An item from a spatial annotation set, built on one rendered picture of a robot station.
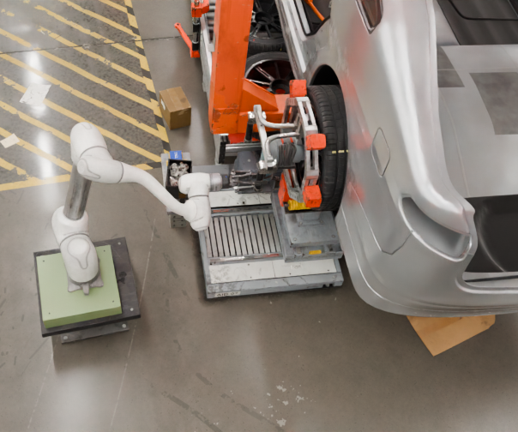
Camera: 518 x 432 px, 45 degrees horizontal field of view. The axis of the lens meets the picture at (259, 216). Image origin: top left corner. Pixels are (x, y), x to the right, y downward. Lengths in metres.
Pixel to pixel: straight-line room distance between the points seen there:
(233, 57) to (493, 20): 2.01
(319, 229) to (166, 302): 1.01
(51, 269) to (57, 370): 0.56
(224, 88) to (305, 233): 0.99
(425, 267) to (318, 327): 1.34
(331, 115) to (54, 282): 1.65
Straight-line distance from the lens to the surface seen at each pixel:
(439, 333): 3.97
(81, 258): 3.20
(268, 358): 3.64
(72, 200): 3.17
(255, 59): 4.36
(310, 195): 3.14
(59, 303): 3.37
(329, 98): 3.20
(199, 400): 3.52
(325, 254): 3.84
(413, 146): 2.42
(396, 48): 2.65
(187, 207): 3.06
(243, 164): 3.84
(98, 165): 2.80
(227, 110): 3.68
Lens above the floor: 3.33
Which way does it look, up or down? 54 degrees down
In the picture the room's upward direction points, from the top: 11 degrees clockwise
